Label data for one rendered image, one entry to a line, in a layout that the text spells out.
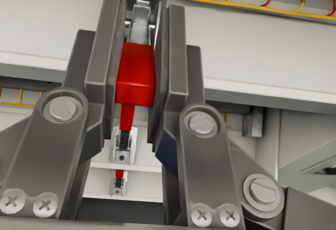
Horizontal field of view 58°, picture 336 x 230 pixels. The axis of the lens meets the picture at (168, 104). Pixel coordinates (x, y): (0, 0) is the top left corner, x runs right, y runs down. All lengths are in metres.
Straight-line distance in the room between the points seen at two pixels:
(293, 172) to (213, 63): 0.20
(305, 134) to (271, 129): 0.06
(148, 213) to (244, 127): 0.33
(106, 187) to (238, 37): 0.40
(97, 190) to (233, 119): 0.27
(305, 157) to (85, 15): 0.23
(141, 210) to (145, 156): 0.30
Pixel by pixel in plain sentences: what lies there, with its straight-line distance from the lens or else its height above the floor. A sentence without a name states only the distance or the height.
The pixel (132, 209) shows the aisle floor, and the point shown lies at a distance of 0.63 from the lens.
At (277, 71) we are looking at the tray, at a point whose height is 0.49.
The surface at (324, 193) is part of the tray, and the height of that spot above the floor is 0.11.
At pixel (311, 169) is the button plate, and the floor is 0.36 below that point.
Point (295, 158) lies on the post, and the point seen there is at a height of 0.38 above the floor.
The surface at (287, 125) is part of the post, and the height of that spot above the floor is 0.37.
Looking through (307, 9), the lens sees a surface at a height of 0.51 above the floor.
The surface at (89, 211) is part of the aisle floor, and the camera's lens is 0.63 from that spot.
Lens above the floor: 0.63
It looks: 61 degrees down
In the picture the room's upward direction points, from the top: 21 degrees clockwise
